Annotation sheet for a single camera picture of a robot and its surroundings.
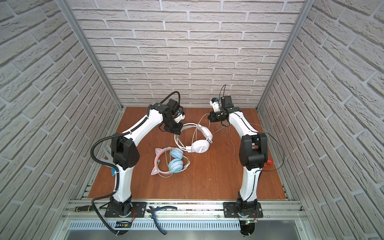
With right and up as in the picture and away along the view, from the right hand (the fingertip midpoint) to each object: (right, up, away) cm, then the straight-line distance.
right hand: (209, 115), depth 94 cm
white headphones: (-7, -17, -19) cm, 27 cm away
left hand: (-18, -10, -6) cm, 21 cm away
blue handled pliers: (-31, -49, -21) cm, 62 cm away
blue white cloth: (-41, -24, -38) cm, 60 cm away
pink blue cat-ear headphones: (-20, -28, -12) cm, 36 cm away
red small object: (+19, -19, -40) cm, 48 cm away
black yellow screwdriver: (-65, -48, -21) cm, 83 cm away
